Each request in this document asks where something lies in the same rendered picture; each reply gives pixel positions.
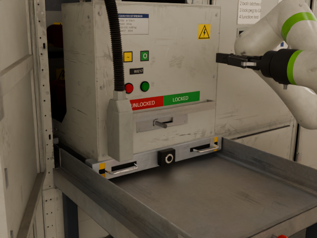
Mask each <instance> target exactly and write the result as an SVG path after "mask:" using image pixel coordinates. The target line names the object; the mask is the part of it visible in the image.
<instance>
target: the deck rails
mask: <svg viewBox="0 0 317 238"><path fill-rule="evenodd" d="M209 154H212V155H214V156H217V157H219V158H222V159H224V160H227V161H229V162H232V163H234V164H237V165H239V166H242V167H244V168H247V169H249V170H252V171H254V172H257V173H259V174H262V175H264V176H267V177H269V178H271V179H274V180H277V181H279V182H282V183H284V184H287V185H289V186H291V187H294V188H296V189H299V190H301V191H304V192H306V193H309V194H311V195H314V196H316V197H317V169H315V168H312V167H310V166H307V165H304V164H301V163H298V162H295V161H292V160H289V159H286V158H283V157H280V156H277V155H274V154H272V153H268V152H265V151H262V150H260V149H257V148H254V147H251V146H248V145H245V144H242V143H239V142H236V141H234V140H231V139H228V138H225V137H222V143H221V150H219V151H215V152H211V153H209ZM61 165H62V166H61V168H62V169H63V170H64V171H66V172H67V173H68V174H69V175H71V176H72V177H73V178H75V179H76V180H77V181H79V182H80V183H81V184H82V185H84V186H85V187H86V188H88V189H89V190H90V191H92V192H93V193H94V194H95V195H96V196H98V197H99V198H100V199H102V200H103V201H104V202H106V203H107V204H108V205H109V206H111V207H112V208H113V209H115V210H116V211H117V212H118V213H120V214H121V215H122V216H124V217H125V218H126V219H128V220H129V221H130V222H131V223H132V224H134V225H135V226H136V227H138V228H139V229H140V230H141V231H143V232H144V233H145V234H147V235H148V236H149V237H150V238H179V235H181V236H182V237H184V238H191V235H189V234H188V233H186V232H185V231H184V230H182V229H181V228H179V227H178V226H176V225H174V224H173V223H172V222H170V221H169V220H167V219H166V218H164V217H163V216H161V215H160V214H158V213H157V212H155V211H154V210H152V209H151V208H149V207H148V206H147V205H145V204H144V203H142V202H141V201H139V200H138V199H136V198H135V197H133V196H132V195H130V194H129V193H127V192H126V191H124V190H123V189H121V188H120V187H118V186H117V185H115V184H114V183H113V182H111V181H110V180H108V179H107V178H105V177H104V176H102V175H101V174H99V173H98V172H96V171H95V170H93V169H92V168H90V167H89V166H87V165H86V164H84V163H83V162H81V161H80V160H78V159H77V158H76V157H74V156H73V155H71V154H70V153H68V152H67V151H65V150H64V149H62V148H61Z"/></svg>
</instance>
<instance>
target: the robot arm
mask: <svg viewBox="0 0 317 238"><path fill-rule="evenodd" d="M283 41H285V42H286V44H287V45H288V48H287V49H284V48H283V49H279V50H278V51H276V48H277V46H278V45H279V44H281V43H282V42H283ZM234 51H235V54H233V53H230V54H227V53H216V62H217V63H224V64H227V65H231V66H236V67H241V68H243V69H245V68H251V69H252V70H253V71H254V72H255V73H257V74H258V75H259V76H260V77H261V78H262V79H263V80H264V81H265V82H266V83H267V84H268V85H269V86H270V87H271V88H272V89H273V90H274V91H275V93H276V94H277V95H278V96H279V97H280V98H281V100H282V101H283V102H284V103H285V105H286V106H287V107H288V109H289V110H290V112H291V113H292V115H293V116H294V117H295V119H296V121H297V122H298V124H299V125H300V126H302V127H303V128H305V129H310V130H314V129H317V19H316V17H315V16H314V14H313V12H312V11H311V9H310V8H309V6H308V5H307V3H306V2H305V1H303V0H282V1H281V2H279V3H278V4H277V5H276V6H275V7H274V8H273V9H272V10H271V11H270V12H269V13H267V14H266V15H265V16H264V17H263V18H261V19H260V20H259V21H258V22H256V23H255V24H254V25H252V26H251V27H249V28H248V29H246V30H245V31H243V32H242V33H240V34H239V36H238V37H237V38H236V40H235V44H234ZM309 89H312V90H313V91H314V92H312V91H311V90H309Z"/></svg>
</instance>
